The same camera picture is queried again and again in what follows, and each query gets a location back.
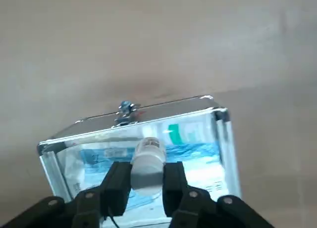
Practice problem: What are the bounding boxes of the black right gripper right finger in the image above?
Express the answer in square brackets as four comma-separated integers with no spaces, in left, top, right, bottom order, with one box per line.
[162,161,276,228]

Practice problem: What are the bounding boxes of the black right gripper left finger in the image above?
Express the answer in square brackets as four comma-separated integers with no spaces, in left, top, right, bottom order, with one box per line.
[0,161,134,228]

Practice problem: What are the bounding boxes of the white medicine bottle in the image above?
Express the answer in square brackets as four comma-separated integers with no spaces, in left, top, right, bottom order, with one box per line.
[130,137,166,195]

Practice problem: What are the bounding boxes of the green white medicine box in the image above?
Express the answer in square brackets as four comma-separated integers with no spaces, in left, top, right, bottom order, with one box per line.
[160,119,216,146]

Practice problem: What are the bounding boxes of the aluminium medical kit case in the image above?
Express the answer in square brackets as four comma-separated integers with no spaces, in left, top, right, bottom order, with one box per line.
[37,95,242,228]

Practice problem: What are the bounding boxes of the blue white supply packet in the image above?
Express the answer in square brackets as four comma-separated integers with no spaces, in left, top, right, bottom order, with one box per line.
[63,138,230,228]

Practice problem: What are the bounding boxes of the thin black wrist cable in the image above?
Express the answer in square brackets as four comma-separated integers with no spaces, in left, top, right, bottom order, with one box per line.
[105,205,121,228]

